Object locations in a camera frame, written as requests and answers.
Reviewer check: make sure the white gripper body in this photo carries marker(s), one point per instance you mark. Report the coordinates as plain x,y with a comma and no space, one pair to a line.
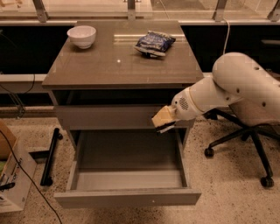
183,107

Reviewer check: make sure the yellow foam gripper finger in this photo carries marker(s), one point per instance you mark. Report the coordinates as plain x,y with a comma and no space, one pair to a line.
165,115

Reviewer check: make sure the dark rxbar chocolate wrapper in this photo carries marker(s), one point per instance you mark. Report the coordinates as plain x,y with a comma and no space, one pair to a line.
165,128

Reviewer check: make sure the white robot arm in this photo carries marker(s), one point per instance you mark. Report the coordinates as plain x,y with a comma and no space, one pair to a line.
235,77

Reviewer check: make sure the grey drawer cabinet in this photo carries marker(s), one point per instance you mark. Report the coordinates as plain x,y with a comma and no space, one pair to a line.
112,72

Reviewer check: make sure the closed grey top drawer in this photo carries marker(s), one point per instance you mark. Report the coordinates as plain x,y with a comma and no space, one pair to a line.
106,117

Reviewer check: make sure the blue chip bag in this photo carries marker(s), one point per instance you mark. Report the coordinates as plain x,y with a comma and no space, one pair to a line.
154,43

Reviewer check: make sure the white ceramic bowl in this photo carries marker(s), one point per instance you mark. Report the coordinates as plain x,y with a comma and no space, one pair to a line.
82,36

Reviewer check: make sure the black metal bar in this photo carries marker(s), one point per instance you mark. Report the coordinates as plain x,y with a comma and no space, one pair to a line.
46,178

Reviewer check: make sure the cardboard box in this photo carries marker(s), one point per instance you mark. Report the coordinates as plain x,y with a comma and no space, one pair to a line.
18,160

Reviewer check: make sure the metal window railing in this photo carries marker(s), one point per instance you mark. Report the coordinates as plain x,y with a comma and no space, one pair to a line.
186,12

